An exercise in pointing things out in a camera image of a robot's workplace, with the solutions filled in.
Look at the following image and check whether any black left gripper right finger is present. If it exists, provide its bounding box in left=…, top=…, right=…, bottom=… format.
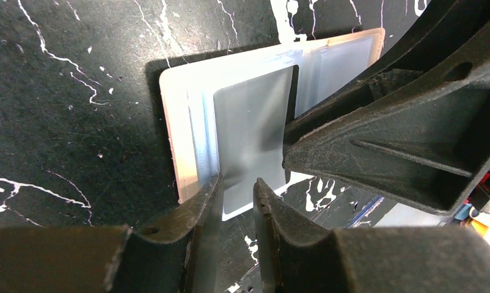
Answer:
left=254, top=179, right=490, bottom=292

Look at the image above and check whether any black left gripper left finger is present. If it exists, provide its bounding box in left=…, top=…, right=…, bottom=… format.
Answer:
left=0, top=175, right=224, bottom=292

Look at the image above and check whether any beige card holder wallet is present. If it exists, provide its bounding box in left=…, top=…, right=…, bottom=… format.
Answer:
left=159, top=27, right=386, bottom=203

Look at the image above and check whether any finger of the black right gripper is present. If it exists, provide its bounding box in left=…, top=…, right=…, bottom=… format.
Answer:
left=284, top=1, right=490, bottom=142
left=283, top=20, right=490, bottom=215

